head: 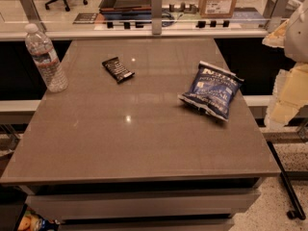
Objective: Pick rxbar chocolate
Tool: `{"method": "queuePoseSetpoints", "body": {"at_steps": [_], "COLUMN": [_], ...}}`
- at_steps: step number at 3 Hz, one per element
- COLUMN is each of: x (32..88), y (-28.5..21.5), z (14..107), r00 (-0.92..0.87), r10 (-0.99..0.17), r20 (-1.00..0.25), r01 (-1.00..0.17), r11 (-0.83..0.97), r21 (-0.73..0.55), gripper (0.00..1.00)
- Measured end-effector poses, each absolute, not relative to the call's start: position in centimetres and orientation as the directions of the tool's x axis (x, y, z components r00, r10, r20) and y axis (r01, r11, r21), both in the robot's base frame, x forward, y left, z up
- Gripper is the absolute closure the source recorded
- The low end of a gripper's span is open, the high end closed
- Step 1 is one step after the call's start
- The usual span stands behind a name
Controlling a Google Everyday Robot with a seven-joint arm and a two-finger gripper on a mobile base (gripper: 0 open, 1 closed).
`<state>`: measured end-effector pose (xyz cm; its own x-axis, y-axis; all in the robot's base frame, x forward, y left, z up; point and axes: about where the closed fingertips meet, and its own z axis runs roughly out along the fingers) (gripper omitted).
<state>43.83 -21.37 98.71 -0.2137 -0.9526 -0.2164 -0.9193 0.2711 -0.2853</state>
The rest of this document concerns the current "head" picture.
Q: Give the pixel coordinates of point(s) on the left metal barrier post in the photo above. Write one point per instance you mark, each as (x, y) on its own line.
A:
(32, 13)

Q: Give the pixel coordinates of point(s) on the middle metal barrier post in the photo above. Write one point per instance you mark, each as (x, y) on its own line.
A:
(156, 17)

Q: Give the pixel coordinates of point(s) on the right metal barrier post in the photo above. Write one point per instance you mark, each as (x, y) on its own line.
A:
(275, 15)

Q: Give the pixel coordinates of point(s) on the blue chip bag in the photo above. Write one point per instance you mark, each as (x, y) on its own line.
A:
(212, 90)

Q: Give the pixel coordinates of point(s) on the black floor bar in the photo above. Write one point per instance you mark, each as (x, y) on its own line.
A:
(287, 177)

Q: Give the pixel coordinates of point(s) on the snack bin with fruit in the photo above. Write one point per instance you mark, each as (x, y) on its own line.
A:
(32, 221)

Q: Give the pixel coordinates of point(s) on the grey table drawer front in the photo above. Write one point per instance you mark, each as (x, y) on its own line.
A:
(143, 204)

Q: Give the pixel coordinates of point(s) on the clear plastic water bottle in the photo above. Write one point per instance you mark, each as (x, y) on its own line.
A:
(45, 57)

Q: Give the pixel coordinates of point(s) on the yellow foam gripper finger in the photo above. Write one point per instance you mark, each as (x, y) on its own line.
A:
(289, 95)

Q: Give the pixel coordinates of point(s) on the metal barrier post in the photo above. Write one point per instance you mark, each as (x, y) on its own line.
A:
(275, 15)
(156, 17)
(32, 13)

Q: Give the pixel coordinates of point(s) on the glass barrier panel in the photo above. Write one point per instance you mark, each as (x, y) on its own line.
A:
(166, 17)

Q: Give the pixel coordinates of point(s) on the cardboard box with label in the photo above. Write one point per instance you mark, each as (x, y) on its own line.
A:
(216, 8)

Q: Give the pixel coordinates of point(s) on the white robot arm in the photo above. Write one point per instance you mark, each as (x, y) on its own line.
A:
(292, 36)

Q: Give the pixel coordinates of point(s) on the black rxbar chocolate wrapper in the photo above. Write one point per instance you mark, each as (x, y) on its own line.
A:
(118, 71)

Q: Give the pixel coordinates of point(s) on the grey open bin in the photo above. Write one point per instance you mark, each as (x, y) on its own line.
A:
(124, 5)

